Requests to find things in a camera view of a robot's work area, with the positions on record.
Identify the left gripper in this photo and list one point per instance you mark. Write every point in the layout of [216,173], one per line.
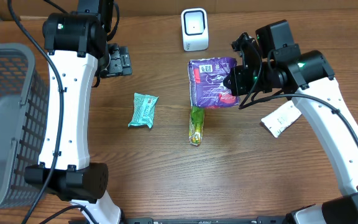
[122,62]

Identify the green snack packet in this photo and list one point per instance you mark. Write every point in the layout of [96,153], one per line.
[196,124]

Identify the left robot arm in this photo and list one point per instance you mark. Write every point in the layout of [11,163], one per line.
[79,52]

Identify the white barcode scanner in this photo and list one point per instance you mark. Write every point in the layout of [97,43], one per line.
[194,26]

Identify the purple tissue pack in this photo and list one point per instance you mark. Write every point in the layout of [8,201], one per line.
[206,82]

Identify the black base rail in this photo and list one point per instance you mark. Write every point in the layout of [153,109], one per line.
[258,220]

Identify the teal wet wipes pack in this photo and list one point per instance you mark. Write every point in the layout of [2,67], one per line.
[144,110]

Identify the white tube gold cap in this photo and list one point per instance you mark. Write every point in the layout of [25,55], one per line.
[282,118]

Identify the grey plastic shopping basket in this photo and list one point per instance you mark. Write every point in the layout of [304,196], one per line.
[23,114]

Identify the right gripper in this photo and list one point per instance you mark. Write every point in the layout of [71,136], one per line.
[237,82]

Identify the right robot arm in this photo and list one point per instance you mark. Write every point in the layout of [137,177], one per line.
[274,64]

